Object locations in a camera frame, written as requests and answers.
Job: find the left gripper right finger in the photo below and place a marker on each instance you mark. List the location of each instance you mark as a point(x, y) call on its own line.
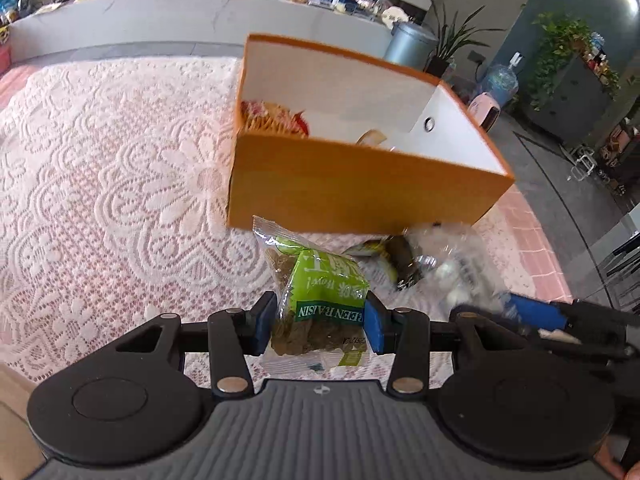
point(406, 334)

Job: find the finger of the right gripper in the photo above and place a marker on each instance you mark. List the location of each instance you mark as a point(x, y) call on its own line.
point(533, 312)

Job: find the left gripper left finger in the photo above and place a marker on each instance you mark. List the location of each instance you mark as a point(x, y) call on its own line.
point(232, 335)

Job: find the clear plastic candy bag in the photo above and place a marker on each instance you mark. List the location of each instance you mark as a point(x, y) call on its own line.
point(456, 269)

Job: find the green raisin packet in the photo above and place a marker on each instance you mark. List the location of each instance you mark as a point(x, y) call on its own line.
point(321, 296)

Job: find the snacks inside box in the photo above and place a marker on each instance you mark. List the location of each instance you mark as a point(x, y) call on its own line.
point(273, 117)

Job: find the person's right hand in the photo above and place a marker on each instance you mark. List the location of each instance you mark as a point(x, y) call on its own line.
point(606, 460)

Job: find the dark snack packet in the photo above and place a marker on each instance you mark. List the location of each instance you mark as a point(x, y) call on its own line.
point(388, 260)

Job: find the small white step stool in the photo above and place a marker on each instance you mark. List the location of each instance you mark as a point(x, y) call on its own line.
point(583, 163)

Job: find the pink lace tablecloth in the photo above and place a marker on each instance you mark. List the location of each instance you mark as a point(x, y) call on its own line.
point(114, 196)

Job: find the orange cardboard box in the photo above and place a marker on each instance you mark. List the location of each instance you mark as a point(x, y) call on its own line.
point(388, 147)

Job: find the dark grey cabinet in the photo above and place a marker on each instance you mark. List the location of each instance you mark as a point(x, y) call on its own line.
point(578, 101)

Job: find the blue water jug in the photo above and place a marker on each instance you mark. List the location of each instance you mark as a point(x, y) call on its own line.
point(501, 81)

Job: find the green climbing plant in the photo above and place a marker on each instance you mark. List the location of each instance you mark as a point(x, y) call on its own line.
point(563, 39)

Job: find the grey metal trash bin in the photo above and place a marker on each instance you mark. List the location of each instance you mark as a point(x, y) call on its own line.
point(411, 45)

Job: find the potted long-leaf plant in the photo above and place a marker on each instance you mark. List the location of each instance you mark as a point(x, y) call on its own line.
point(452, 34)

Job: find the long white tv console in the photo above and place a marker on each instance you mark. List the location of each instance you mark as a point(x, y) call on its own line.
point(97, 23)

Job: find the red cardboard box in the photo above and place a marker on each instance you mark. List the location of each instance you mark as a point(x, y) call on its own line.
point(5, 58)

